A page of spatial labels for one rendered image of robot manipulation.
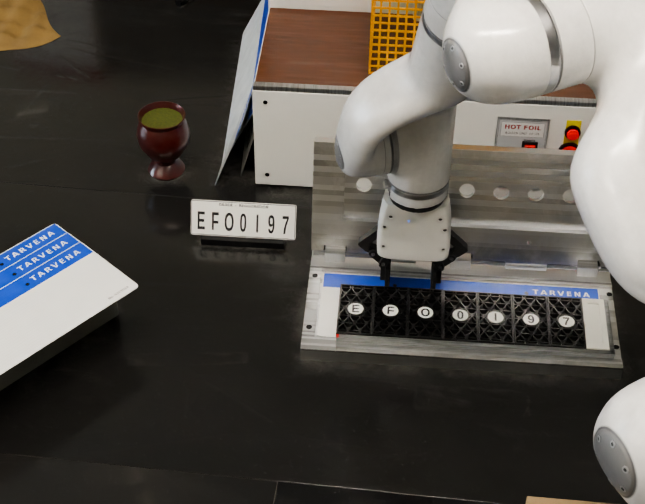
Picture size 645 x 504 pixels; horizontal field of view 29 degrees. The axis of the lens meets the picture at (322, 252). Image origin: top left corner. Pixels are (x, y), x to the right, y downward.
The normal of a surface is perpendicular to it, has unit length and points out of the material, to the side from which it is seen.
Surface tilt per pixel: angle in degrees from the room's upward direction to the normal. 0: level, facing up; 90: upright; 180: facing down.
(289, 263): 0
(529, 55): 67
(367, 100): 52
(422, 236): 90
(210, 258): 0
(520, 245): 76
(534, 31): 39
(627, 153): 33
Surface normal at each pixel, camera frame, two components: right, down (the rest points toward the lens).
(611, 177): -0.47, -0.05
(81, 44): 0.01, -0.74
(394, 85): -0.60, -0.18
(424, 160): 0.09, 0.67
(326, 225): -0.07, 0.48
